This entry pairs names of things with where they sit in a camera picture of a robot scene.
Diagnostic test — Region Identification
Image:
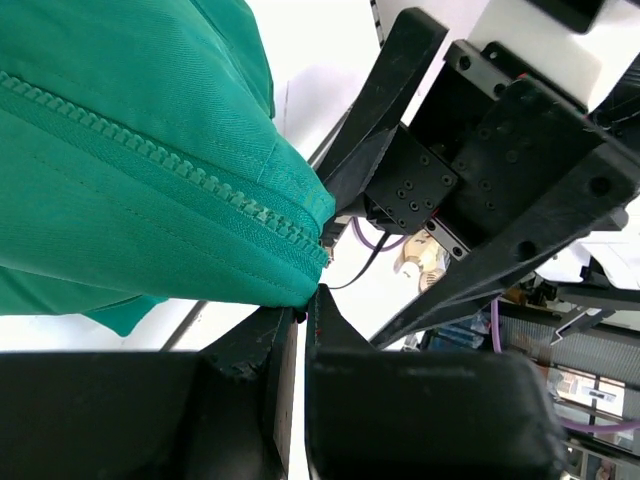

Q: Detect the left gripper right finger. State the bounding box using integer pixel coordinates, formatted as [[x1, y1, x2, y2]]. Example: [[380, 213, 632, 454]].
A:
[[305, 286, 567, 479]]

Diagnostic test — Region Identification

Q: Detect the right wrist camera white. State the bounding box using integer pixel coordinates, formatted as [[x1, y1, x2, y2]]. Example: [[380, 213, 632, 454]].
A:
[[468, 1, 639, 111]]

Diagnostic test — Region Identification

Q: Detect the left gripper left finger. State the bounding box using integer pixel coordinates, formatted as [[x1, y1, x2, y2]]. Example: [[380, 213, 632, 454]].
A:
[[1, 307, 297, 479]]

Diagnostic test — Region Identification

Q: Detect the green jacket white lining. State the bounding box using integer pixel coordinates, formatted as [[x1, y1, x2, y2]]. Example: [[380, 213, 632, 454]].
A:
[[1, 1, 335, 336]]

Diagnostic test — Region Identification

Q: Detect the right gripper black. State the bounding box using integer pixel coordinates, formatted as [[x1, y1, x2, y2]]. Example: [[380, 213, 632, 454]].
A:
[[316, 7, 639, 348]]

